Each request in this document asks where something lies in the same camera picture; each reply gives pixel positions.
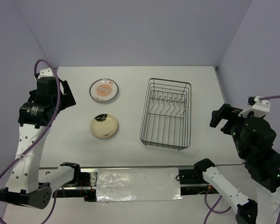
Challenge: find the silver foil sheet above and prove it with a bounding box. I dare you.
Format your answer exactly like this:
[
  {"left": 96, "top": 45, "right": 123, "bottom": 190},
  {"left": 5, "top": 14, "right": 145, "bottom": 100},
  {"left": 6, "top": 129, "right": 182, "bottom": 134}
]
[{"left": 96, "top": 168, "right": 182, "bottom": 203}]

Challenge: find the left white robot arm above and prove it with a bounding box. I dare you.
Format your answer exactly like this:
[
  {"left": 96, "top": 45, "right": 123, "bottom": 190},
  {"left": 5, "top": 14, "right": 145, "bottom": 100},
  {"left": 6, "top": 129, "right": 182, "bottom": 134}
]
[{"left": 0, "top": 68, "right": 82, "bottom": 209}]

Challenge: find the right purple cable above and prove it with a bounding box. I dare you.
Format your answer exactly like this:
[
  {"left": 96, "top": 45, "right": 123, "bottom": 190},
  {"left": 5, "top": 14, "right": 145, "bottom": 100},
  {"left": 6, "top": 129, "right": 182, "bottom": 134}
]
[{"left": 203, "top": 95, "right": 280, "bottom": 224}]

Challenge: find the cream plate with dark motif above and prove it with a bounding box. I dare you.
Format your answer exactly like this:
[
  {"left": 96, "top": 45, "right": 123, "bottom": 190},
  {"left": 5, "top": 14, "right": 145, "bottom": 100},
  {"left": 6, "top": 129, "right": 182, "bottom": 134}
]
[{"left": 91, "top": 113, "right": 118, "bottom": 138}]

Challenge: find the grey wire dish rack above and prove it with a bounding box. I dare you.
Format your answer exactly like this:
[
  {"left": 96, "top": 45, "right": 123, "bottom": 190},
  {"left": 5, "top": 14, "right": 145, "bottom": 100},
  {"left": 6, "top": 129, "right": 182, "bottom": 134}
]
[{"left": 140, "top": 78, "right": 191, "bottom": 151}]

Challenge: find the black metal base rail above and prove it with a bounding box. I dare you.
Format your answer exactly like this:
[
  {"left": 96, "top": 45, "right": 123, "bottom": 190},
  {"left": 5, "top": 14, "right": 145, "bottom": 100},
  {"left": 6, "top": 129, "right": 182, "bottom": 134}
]
[{"left": 57, "top": 168, "right": 211, "bottom": 202}]

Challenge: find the white plate orange sunburst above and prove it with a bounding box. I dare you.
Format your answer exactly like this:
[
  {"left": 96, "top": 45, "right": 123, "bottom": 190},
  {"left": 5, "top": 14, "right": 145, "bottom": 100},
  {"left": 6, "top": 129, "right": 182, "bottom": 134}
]
[{"left": 89, "top": 78, "right": 119, "bottom": 102}]

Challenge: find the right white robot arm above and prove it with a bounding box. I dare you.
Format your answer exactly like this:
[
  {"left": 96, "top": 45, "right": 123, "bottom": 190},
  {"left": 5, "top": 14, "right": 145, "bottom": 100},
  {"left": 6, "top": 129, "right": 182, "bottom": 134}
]
[{"left": 193, "top": 96, "right": 280, "bottom": 224}]

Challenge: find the purple cable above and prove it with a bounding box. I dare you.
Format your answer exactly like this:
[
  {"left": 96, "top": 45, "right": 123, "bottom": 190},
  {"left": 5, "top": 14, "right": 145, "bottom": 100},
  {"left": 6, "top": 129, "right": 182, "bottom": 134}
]
[
  {"left": 203, "top": 95, "right": 280, "bottom": 224},
  {"left": 0, "top": 59, "right": 61, "bottom": 224}
]

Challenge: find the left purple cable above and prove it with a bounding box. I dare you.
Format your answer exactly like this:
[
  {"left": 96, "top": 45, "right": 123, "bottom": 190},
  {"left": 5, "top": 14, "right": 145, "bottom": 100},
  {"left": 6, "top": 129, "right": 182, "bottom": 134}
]
[{"left": 0, "top": 59, "right": 61, "bottom": 224}]

